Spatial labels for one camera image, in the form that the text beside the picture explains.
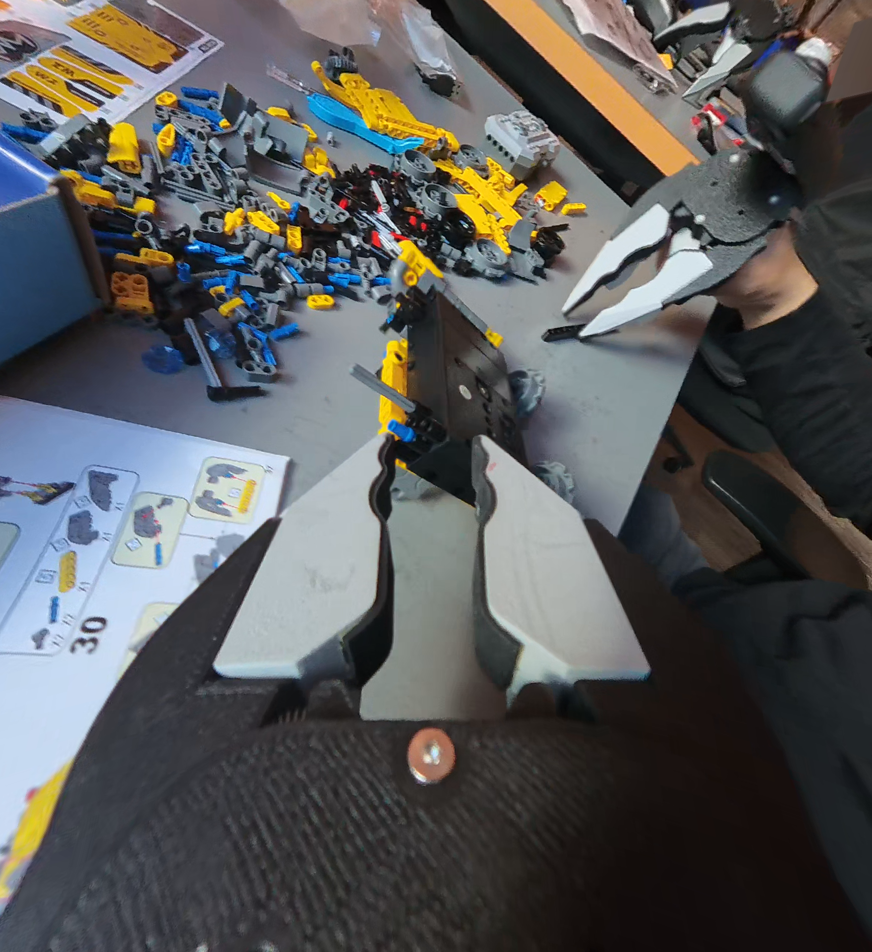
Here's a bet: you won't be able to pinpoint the person's dark jeans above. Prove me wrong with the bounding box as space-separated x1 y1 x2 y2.
620 482 713 596

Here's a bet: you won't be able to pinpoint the pile of yellow beams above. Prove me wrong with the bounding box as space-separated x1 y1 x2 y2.
311 48 589 257

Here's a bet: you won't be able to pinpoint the clear plastic bag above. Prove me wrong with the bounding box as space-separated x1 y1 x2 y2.
278 0 461 99

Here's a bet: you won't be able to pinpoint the blue cardboard box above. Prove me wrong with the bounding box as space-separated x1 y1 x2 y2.
0 108 107 385

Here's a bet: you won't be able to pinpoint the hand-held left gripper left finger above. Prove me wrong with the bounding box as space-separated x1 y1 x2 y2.
213 435 396 689

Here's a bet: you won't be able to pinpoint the grey motor block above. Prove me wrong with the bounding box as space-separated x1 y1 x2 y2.
482 110 563 172

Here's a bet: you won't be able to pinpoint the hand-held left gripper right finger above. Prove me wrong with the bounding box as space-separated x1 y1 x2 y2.
471 435 652 708

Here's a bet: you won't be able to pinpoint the person's right forearm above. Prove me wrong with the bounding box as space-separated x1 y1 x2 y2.
703 97 872 555

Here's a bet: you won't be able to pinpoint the wooden table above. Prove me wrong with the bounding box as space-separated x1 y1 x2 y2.
436 0 712 198

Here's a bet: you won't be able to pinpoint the pile of small building pieces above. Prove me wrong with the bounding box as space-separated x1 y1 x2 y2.
0 83 422 403

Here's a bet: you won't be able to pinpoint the dark curved panel piece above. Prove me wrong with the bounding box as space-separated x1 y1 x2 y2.
220 82 310 179

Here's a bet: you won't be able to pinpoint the person's right hand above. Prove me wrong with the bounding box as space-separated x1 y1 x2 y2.
712 223 819 330

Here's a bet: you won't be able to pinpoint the grey axle with black connector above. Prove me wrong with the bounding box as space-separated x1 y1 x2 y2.
181 317 267 404

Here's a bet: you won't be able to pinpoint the grey desk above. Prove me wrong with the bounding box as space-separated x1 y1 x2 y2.
0 0 713 536

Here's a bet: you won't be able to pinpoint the instruction booklet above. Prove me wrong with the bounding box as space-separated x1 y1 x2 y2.
0 387 293 942

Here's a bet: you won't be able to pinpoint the yellow sticker sheet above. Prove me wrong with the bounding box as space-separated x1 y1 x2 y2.
0 0 226 125

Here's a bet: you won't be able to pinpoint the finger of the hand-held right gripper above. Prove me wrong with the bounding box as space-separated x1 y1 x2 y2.
561 204 673 317
579 249 717 341

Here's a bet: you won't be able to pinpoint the yellow toy vehicle model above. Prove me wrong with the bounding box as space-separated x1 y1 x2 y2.
350 239 580 508

